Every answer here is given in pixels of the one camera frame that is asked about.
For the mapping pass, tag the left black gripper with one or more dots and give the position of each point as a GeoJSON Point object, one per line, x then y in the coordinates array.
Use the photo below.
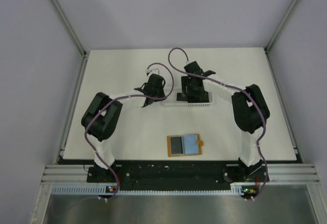
{"type": "Point", "coordinates": [161, 95]}

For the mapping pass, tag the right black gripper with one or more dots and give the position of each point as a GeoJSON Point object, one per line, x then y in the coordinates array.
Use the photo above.
{"type": "Point", "coordinates": [186, 90]}

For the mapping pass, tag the orange leather card holder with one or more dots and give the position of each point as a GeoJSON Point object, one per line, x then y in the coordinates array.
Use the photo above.
{"type": "Point", "coordinates": [191, 143]}

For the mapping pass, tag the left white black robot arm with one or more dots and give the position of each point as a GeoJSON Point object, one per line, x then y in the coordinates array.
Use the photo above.
{"type": "Point", "coordinates": [101, 118]}

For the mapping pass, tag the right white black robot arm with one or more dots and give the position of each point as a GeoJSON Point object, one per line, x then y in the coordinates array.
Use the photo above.
{"type": "Point", "coordinates": [250, 113]}

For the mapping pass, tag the clear plastic card tray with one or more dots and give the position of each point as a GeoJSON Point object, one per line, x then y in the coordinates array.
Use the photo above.
{"type": "Point", "coordinates": [172, 101]}

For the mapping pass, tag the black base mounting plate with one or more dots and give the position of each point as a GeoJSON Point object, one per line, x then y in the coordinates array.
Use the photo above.
{"type": "Point", "coordinates": [174, 175]}

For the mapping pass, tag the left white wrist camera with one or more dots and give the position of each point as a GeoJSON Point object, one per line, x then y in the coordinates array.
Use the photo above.
{"type": "Point", "coordinates": [153, 71]}

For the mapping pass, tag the left aluminium frame post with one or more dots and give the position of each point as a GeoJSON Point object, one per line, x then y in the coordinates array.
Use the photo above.
{"type": "Point", "coordinates": [68, 27]}

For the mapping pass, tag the aluminium frame post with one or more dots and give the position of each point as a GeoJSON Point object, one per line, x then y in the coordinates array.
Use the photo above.
{"type": "Point", "coordinates": [282, 24]}
{"type": "Point", "coordinates": [68, 27]}

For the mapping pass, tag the aluminium front rail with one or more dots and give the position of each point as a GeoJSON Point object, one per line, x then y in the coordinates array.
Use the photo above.
{"type": "Point", "coordinates": [279, 174]}

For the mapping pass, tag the right aluminium frame post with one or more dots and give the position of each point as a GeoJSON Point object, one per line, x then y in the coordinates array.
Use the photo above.
{"type": "Point", "coordinates": [282, 24]}

